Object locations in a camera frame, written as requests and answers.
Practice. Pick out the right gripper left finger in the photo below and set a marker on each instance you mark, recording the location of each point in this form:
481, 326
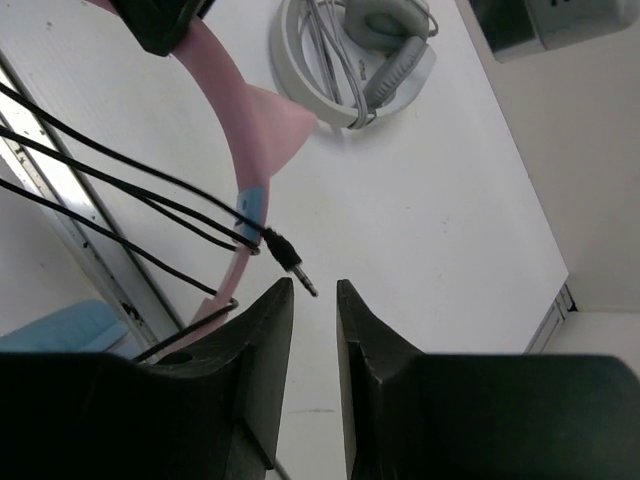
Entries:
210, 410

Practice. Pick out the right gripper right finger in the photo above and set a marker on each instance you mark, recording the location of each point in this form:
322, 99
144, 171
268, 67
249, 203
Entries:
408, 414

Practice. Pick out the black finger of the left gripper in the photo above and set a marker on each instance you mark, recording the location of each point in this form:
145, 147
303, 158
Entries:
159, 26

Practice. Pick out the pink blue cat-ear headphones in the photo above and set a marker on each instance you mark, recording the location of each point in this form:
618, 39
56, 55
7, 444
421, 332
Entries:
263, 130

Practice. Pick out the grey white headphones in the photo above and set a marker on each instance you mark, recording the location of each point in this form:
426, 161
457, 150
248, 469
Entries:
353, 63

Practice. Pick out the aluminium rail front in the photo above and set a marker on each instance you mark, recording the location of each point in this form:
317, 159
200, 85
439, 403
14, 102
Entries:
115, 273

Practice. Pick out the aluminium rail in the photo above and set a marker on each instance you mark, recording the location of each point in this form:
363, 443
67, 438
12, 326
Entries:
561, 307
115, 273

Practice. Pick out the aluminium rail right side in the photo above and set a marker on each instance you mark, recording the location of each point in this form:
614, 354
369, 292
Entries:
561, 307

